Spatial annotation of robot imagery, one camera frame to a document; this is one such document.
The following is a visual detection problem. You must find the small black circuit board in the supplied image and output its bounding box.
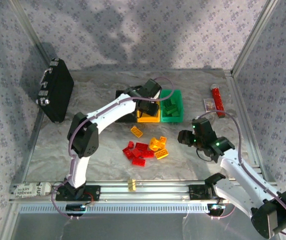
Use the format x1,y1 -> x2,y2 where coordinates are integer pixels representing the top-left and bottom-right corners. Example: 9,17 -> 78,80
66,203 -> 87,214
207,202 -> 225,216

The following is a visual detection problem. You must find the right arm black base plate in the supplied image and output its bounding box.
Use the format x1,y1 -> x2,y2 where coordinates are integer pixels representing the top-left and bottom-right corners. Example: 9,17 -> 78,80
189,183 -> 216,201

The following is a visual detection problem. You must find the aluminium frame post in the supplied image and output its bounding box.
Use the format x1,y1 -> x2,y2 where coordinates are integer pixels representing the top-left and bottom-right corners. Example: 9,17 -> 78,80
7,0 -> 49,66
231,0 -> 279,77

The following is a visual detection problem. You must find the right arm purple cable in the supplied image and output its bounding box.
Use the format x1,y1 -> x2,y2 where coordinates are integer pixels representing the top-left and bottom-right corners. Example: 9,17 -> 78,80
195,111 -> 286,238

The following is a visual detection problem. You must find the yellow plastic bin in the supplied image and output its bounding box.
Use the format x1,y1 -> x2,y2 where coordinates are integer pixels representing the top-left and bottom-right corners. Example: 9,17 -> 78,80
136,96 -> 162,124

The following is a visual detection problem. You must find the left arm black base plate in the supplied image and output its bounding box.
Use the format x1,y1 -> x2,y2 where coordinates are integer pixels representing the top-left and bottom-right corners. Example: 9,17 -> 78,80
56,184 -> 101,202

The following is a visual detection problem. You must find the black plastic bin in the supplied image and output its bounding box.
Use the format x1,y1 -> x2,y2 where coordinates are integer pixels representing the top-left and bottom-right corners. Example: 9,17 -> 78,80
114,89 -> 140,123

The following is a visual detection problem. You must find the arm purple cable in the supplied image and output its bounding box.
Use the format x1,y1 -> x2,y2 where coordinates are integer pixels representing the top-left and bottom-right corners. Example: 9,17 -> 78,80
195,111 -> 286,238
51,76 -> 175,221

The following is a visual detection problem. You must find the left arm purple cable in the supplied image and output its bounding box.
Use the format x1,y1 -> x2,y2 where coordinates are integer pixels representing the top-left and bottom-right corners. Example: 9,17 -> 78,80
51,76 -> 175,221

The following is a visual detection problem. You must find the red long lego brick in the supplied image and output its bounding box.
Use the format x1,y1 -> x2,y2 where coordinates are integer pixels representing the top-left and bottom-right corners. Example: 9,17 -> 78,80
132,157 -> 147,167
140,149 -> 155,159
135,142 -> 149,152

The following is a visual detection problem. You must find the aluminium mounting rail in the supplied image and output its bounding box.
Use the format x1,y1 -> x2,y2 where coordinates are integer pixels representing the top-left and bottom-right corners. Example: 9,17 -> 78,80
9,180 -> 278,204

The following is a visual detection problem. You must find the slotted cable duct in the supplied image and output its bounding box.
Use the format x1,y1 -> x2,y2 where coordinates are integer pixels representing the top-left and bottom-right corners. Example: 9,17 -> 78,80
19,202 -> 210,214

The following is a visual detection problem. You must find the yellow hollow lego brick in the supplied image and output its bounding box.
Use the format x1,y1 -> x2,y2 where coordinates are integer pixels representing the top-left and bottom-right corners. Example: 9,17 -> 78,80
149,136 -> 161,152

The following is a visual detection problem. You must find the green plastic bin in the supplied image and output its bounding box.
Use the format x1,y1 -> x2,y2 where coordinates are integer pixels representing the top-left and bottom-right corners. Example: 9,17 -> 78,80
159,89 -> 184,125

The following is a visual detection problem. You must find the black hard case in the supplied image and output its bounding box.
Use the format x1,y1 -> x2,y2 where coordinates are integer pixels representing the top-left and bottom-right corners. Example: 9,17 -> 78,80
36,58 -> 75,124

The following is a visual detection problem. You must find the yellow long lego brick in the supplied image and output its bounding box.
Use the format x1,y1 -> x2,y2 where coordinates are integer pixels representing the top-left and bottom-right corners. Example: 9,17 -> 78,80
130,126 -> 144,138
154,148 -> 170,160

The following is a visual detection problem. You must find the aluminium side rail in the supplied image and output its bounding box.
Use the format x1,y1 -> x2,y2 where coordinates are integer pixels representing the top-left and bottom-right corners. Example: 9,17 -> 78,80
10,109 -> 46,191
224,69 -> 270,182

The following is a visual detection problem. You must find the small picture card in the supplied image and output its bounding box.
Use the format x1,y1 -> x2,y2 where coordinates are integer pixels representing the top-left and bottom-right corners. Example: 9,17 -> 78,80
203,98 -> 216,111

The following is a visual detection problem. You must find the red glitter tube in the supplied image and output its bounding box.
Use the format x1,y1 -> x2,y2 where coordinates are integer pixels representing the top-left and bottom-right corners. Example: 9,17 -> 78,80
210,84 -> 225,118

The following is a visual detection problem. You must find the printed paper label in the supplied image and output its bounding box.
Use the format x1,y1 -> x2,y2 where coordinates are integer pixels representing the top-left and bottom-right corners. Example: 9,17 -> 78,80
13,182 -> 51,200

